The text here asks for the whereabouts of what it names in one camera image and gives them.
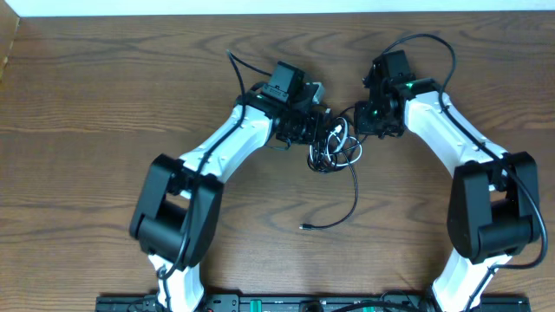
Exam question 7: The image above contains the white usb cable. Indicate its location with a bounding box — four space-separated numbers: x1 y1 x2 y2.
324 116 363 168

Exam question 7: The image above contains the black usb cable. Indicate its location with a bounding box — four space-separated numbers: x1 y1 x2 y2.
298 106 369 231

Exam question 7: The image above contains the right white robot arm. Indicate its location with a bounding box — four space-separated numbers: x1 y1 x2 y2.
355 50 545 311

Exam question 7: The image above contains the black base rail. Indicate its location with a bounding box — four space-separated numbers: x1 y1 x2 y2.
95 294 532 312

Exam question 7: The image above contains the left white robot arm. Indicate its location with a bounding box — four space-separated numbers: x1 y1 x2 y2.
129 62 324 311

